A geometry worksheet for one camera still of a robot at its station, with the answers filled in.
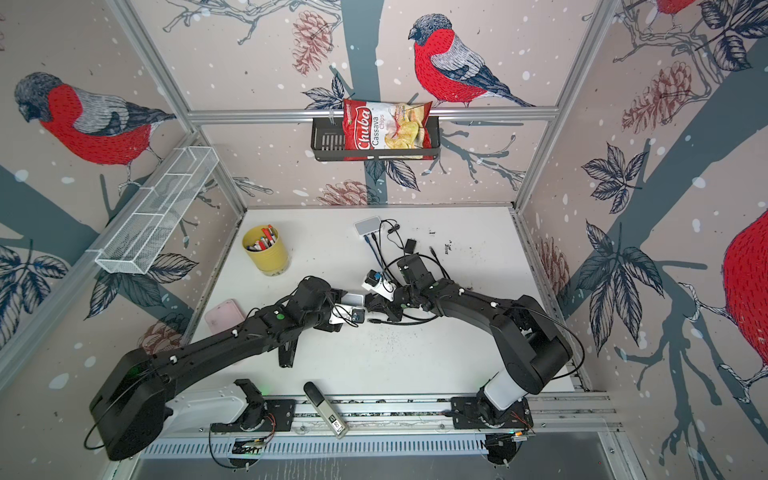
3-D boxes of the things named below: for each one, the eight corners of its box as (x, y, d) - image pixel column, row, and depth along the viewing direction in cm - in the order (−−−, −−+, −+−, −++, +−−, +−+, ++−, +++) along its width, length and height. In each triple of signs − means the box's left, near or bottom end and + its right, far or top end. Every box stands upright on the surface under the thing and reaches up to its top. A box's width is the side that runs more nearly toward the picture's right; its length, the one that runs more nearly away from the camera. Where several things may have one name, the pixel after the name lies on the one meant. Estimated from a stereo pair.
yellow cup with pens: (253, 276, 102) (236, 251, 91) (263, 250, 110) (248, 224, 99) (285, 276, 102) (272, 251, 91) (292, 250, 110) (281, 224, 99)
